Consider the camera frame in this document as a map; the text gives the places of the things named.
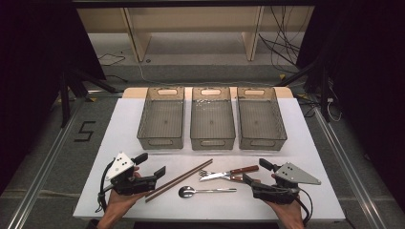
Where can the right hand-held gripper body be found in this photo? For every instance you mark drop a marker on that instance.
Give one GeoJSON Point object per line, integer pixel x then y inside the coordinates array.
{"type": "Point", "coordinates": [293, 175]}

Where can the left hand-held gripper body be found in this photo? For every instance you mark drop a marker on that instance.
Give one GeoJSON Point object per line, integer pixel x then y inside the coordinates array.
{"type": "Point", "coordinates": [119, 165]}

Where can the silver metal spoon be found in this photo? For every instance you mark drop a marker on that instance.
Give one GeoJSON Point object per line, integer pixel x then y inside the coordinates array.
{"type": "Point", "coordinates": [186, 191]}

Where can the smoky clear plastic bin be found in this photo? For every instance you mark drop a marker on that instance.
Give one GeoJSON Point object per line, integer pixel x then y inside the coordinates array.
{"type": "Point", "coordinates": [261, 122]}
{"type": "Point", "coordinates": [162, 120]}
{"type": "Point", "coordinates": [212, 122]}

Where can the person's left hand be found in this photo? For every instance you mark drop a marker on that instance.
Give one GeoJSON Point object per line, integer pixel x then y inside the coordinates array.
{"type": "Point", "coordinates": [122, 202]}

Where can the person's right hand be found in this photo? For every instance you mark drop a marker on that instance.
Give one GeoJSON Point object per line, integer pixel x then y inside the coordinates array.
{"type": "Point", "coordinates": [288, 211]}

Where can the white table sheet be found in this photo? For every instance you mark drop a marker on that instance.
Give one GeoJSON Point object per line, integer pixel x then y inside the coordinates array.
{"type": "Point", "coordinates": [203, 210]}

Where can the black metal stand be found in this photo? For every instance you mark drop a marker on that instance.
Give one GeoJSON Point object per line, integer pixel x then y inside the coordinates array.
{"type": "Point", "coordinates": [320, 82]}
{"type": "Point", "coordinates": [68, 92]}

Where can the black curtain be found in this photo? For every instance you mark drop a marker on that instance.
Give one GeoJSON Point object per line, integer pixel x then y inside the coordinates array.
{"type": "Point", "coordinates": [31, 63]}
{"type": "Point", "coordinates": [366, 63]}

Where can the light wooden shelf unit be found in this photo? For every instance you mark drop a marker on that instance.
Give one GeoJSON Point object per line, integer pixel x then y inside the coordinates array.
{"type": "Point", "coordinates": [194, 19]}

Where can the metal floor rail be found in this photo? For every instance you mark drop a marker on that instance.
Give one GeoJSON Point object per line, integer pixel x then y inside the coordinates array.
{"type": "Point", "coordinates": [41, 171]}
{"type": "Point", "coordinates": [347, 165]}

